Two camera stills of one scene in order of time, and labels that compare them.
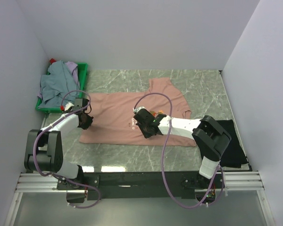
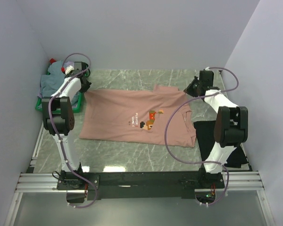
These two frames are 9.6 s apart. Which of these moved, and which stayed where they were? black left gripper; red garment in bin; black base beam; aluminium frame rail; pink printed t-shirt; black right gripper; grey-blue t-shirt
Moved: black left gripper; black right gripper; pink printed t-shirt
Stayed: aluminium frame rail; red garment in bin; grey-blue t-shirt; black base beam
